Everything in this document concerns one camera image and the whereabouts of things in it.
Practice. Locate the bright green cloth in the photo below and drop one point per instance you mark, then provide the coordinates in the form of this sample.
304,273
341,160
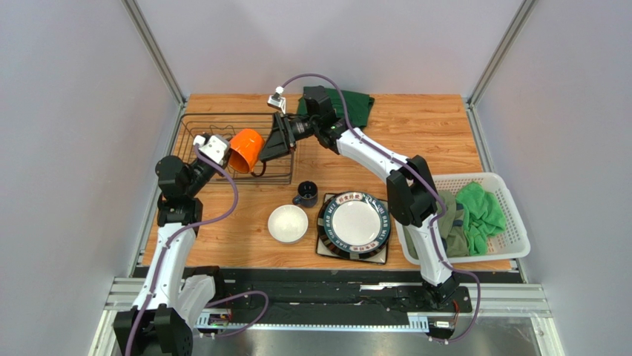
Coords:
483,217

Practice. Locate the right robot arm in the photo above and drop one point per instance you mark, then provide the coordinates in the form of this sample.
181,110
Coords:
413,200

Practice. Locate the green rimmed round plate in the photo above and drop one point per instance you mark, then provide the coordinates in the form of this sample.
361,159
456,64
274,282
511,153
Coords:
354,221

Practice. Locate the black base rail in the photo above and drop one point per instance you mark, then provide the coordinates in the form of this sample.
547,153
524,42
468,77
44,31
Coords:
335,297

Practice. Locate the blue mug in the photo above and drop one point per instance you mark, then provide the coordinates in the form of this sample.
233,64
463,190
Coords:
307,194

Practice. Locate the right aluminium frame post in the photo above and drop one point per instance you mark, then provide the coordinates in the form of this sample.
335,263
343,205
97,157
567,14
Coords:
511,34

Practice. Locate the dark green folded shirt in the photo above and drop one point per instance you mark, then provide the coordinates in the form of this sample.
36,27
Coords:
358,106

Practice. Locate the black wire dish rack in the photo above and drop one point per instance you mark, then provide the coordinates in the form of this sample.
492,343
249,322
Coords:
275,172

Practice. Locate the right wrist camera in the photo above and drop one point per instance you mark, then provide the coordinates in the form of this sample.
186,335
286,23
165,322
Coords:
277,100

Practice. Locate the white laundry basket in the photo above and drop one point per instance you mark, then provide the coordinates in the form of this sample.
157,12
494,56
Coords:
513,242

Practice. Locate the aluminium frame post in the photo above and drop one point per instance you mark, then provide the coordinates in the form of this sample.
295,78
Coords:
144,30
511,34

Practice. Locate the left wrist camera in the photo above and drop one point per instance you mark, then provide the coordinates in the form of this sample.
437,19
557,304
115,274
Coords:
214,147

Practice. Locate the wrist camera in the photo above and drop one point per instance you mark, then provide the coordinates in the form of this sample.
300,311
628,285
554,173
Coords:
277,100
214,147

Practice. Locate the olive green shirt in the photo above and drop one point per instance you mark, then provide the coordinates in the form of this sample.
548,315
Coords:
451,226

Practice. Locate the square floral plate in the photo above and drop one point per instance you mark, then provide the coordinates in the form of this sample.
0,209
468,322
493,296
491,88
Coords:
382,256

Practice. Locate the orange mug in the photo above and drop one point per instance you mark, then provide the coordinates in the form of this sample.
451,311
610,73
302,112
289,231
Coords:
245,148

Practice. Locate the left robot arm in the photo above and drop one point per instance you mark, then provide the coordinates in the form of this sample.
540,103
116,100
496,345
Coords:
164,313

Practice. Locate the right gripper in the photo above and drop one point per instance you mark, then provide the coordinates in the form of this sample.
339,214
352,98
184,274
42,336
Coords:
285,132

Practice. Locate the white ribbed bowl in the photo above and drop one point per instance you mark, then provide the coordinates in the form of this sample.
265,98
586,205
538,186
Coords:
288,224

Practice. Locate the left aluminium frame post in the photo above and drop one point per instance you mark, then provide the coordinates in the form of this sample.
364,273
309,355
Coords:
144,30

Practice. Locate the brown rimmed round plate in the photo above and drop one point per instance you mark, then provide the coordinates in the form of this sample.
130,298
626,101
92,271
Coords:
326,242

